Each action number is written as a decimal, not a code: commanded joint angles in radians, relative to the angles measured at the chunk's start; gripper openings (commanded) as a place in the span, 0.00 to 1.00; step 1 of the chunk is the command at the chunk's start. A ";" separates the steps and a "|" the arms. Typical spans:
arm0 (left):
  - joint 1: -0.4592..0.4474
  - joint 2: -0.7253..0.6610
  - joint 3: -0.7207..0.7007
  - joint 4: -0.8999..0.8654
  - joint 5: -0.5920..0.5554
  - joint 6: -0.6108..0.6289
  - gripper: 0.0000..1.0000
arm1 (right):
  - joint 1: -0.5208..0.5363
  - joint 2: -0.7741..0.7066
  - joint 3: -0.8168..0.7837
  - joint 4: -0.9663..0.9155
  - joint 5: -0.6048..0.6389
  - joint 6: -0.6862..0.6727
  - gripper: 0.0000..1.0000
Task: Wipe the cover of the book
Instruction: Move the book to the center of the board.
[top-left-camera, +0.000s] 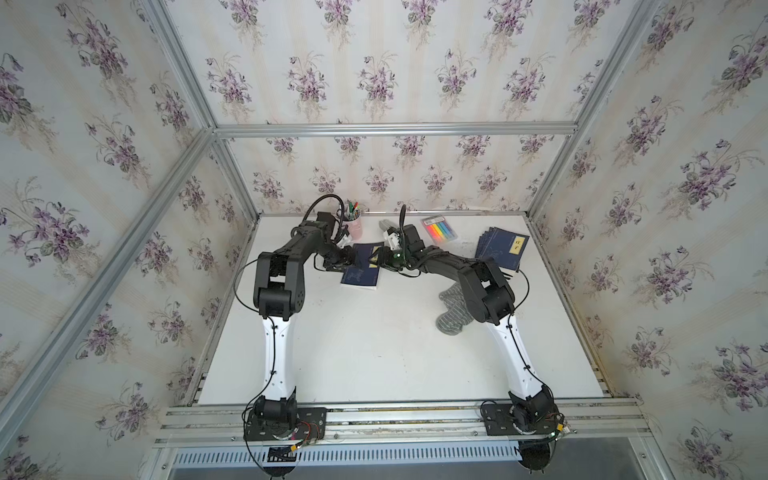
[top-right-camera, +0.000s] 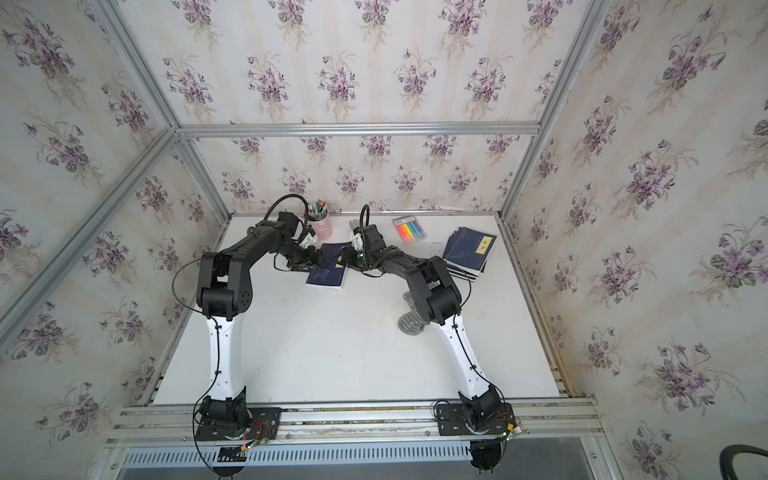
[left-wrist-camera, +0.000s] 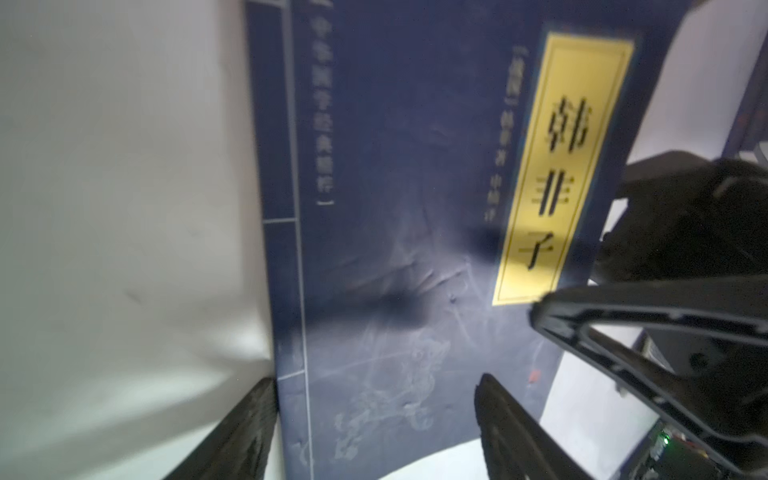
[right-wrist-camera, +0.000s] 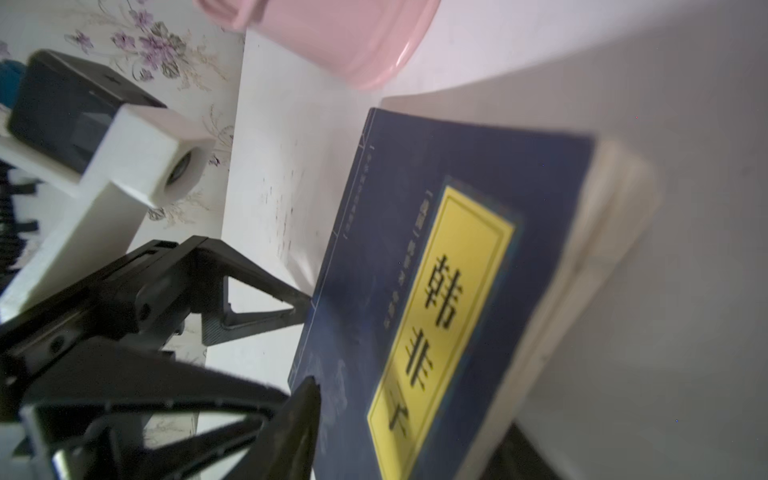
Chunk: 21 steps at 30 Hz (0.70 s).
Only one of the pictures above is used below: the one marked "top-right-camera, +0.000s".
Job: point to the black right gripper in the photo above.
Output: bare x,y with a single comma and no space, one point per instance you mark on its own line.
346,258

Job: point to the blue book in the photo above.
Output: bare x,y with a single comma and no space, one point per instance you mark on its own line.
468,250
333,273

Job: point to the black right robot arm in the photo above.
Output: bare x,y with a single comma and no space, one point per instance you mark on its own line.
437,300

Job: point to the colourful highlighter pack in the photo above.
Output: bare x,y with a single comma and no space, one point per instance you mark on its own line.
409,229

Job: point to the grey patterned cloth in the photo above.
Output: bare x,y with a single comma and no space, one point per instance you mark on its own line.
411,323

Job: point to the pens in cup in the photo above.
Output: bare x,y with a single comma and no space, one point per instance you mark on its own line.
318,211

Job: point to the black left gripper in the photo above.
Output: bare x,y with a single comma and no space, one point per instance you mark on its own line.
306,263

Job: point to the pink pen cup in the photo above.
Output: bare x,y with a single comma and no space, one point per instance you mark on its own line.
322,228

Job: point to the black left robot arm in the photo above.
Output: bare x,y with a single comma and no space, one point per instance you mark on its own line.
225,292

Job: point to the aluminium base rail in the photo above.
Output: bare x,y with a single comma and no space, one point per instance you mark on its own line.
342,433

